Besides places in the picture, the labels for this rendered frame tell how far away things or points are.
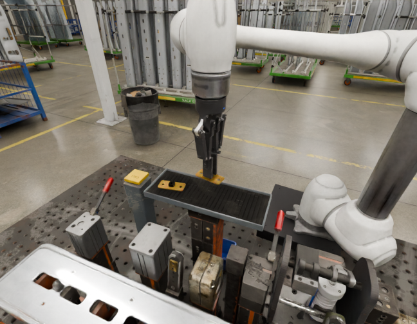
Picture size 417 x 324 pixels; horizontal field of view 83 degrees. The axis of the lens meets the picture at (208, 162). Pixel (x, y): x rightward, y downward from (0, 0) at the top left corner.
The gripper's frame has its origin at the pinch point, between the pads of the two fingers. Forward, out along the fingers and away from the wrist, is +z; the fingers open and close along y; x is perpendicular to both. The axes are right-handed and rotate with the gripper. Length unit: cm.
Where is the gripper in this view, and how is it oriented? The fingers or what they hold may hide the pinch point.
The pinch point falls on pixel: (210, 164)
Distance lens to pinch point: 67.5
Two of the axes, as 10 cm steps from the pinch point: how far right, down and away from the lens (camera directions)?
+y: -5.4, 4.6, -7.0
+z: -0.1, 8.4, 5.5
